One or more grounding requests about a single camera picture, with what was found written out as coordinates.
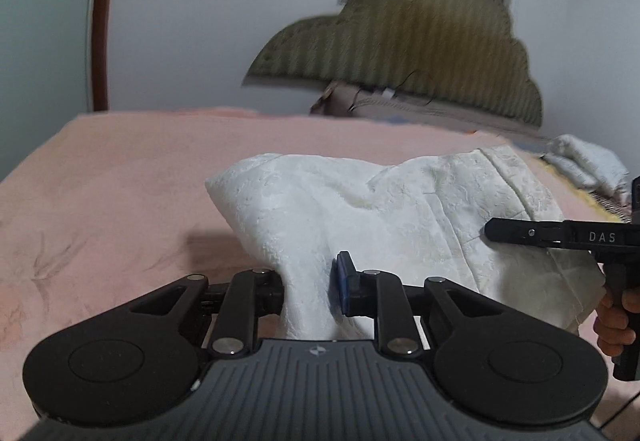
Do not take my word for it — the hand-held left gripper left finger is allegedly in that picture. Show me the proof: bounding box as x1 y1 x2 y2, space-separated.
129 268 287 362

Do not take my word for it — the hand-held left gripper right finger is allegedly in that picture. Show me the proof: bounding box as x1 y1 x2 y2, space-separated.
334 251 507 362

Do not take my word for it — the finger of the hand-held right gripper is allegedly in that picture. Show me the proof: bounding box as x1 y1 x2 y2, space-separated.
483 217 567 252

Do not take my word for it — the white embossed cloth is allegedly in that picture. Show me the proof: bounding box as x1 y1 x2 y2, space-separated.
205 146 608 341

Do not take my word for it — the person's right hand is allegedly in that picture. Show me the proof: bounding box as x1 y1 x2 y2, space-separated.
593 292 632 365

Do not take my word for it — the yellow blanket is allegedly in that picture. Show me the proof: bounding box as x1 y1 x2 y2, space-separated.
537 156 636 224

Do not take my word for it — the white towel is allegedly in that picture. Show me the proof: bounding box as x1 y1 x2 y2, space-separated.
541 134 632 196

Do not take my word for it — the pink blanket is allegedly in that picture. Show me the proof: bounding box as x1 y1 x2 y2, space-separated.
0 106 640 402

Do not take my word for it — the olive padded headboard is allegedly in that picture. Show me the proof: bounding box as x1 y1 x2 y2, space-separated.
242 0 544 128

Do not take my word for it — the black cable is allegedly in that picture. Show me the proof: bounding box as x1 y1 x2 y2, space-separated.
349 71 436 112

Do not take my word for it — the brown curved door frame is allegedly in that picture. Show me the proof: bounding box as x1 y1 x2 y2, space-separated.
90 0 125 112

